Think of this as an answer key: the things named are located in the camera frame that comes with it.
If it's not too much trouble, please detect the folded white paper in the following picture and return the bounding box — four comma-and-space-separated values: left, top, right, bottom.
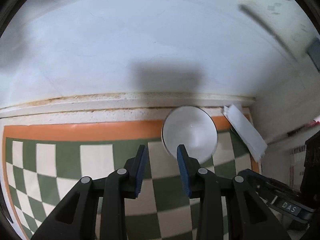
222, 104, 267, 161

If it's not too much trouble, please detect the plain white bowl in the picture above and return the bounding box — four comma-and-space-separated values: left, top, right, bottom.
162, 106, 218, 164

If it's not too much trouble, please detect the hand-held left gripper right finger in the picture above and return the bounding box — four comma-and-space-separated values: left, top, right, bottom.
176, 144, 283, 240

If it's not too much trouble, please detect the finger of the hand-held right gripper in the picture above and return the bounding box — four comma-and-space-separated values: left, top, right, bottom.
241, 169, 278, 200
300, 136, 320, 198

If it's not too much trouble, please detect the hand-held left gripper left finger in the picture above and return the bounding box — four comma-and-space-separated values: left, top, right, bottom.
31, 144, 149, 240

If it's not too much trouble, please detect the green checkered tablecloth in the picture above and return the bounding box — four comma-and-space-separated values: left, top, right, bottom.
3, 115, 262, 240

